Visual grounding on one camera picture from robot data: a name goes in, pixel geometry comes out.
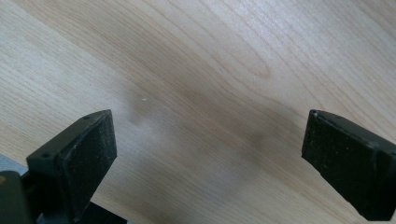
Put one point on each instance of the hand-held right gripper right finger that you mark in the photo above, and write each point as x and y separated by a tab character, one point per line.
348	166

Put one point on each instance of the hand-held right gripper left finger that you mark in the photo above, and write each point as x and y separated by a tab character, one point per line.
81	161

